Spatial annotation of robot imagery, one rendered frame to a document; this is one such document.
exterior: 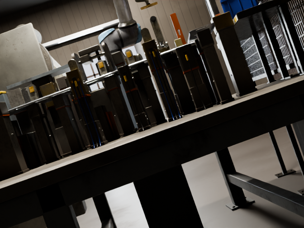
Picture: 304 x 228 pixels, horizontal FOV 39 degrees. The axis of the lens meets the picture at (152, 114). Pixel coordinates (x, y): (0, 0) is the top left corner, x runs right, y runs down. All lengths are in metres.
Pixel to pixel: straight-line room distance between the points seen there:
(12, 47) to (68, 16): 2.05
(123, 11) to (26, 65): 4.52
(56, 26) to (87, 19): 0.62
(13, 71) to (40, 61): 0.47
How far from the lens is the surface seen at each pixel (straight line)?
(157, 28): 2.20
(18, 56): 7.07
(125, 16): 2.62
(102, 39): 2.62
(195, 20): 7.69
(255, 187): 2.29
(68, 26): 8.79
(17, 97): 2.28
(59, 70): 2.37
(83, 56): 2.23
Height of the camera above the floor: 0.75
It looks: level
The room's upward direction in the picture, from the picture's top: 20 degrees counter-clockwise
